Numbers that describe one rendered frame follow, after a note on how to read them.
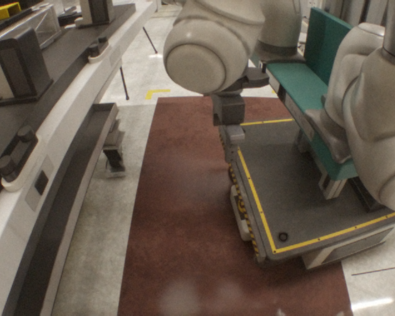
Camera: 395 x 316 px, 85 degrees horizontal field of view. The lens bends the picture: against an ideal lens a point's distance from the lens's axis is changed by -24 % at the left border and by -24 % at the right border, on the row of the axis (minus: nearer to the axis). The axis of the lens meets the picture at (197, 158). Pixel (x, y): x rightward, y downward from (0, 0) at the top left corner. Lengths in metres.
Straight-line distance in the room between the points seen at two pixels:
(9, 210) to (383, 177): 0.51
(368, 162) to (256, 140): 0.87
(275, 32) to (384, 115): 0.63
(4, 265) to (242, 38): 0.44
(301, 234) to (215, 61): 0.74
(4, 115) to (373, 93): 0.62
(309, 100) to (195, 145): 1.00
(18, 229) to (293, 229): 0.80
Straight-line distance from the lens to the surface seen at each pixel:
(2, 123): 0.55
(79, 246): 1.36
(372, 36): 0.53
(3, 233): 0.41
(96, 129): 1.27
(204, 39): 0.29
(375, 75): 0.36
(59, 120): 0.54
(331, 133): 0.62
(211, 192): 1.39
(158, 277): 1.18
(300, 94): 0.78
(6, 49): 0.55
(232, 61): 0.30
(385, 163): 0.35
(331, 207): 1.04
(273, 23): 0.92
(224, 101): 0.54
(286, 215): 0.96
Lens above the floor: 1.11
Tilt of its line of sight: 45 degrees down
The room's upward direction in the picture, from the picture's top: 2 degrees counter-clockwise
